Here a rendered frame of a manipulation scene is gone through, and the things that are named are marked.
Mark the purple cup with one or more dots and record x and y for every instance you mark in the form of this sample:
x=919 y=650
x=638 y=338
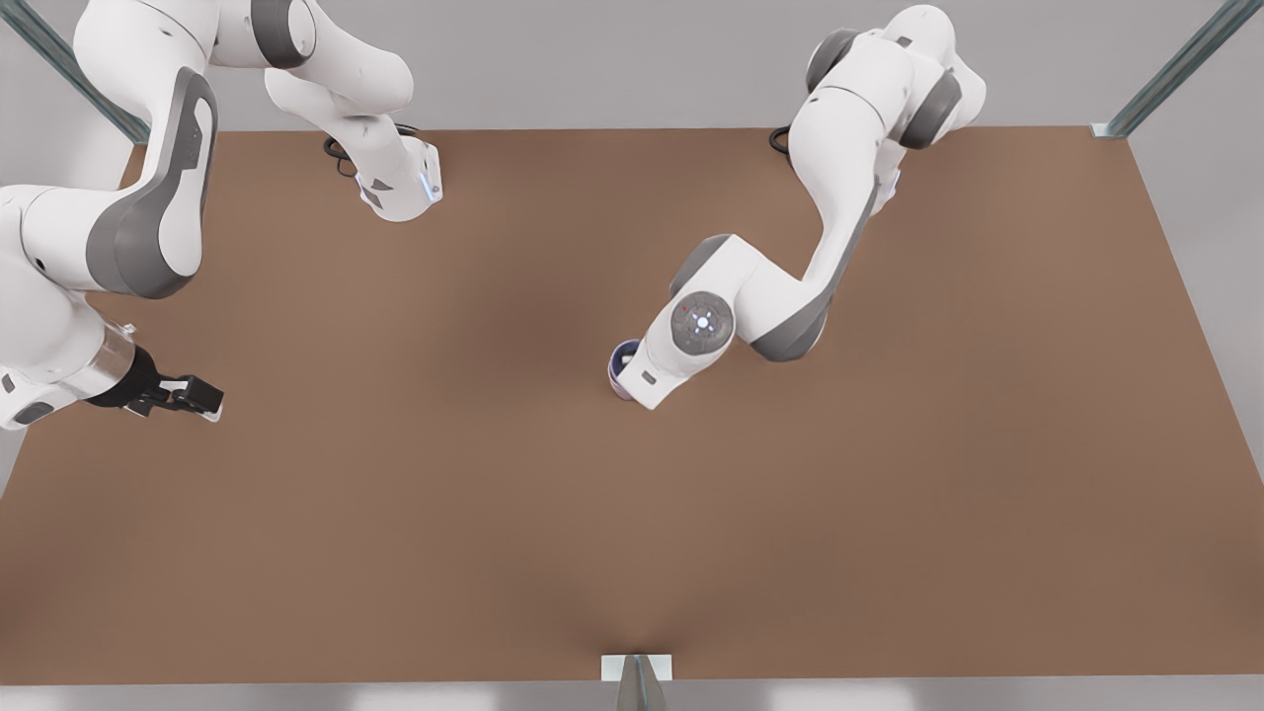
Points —
x=622 y=357

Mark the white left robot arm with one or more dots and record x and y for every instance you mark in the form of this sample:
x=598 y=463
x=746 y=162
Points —
x=839 y=197

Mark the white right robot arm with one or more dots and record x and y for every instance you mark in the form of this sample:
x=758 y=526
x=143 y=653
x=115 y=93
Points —
x=148 y=227

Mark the pink cup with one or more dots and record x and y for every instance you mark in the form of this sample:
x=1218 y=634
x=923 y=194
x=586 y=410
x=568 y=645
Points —
x=620 y=391

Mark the silver frame post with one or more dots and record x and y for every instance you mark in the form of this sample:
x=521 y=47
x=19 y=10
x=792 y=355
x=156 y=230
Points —
x=74 y=69
x=637 y=679
x=1175 y=69

